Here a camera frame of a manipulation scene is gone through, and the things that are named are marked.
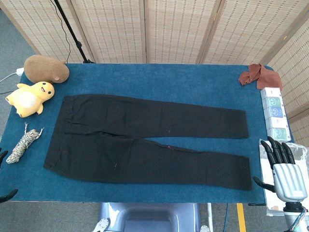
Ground black trousers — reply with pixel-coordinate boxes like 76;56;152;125
42;94;253;191

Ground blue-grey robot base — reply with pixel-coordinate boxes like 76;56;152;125
93;202;211;232

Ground white plug with cable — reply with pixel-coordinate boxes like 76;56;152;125
0;67;25;83

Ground blue cable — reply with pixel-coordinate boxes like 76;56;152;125
222;203;229;232

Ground thin black cable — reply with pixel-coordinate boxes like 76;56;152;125
49;0;72;61

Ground black tripod stand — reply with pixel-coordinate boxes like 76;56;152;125
53;0;96;64

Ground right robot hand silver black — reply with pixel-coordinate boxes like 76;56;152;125
253;136;309;211

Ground bamboo folding screen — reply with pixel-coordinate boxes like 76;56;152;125
0;0;309;145

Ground plastic bag with white garment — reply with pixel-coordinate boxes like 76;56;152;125
258;139;309;217

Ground tissue packet multipack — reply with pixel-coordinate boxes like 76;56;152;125
260;87;292;142

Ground blue tablecloth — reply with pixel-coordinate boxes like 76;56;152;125
0;63;295;203

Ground striped twine rope bundle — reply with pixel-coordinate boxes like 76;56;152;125
6;122;45;164

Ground yellow plush toy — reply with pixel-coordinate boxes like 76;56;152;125
5;81;55;118

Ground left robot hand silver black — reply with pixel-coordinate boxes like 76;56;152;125
0;150;19;203

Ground crumpled brown cloth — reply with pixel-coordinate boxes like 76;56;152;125
238;63;283;90

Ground brown capybara plush toy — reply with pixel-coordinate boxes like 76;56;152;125
23;54;70;84

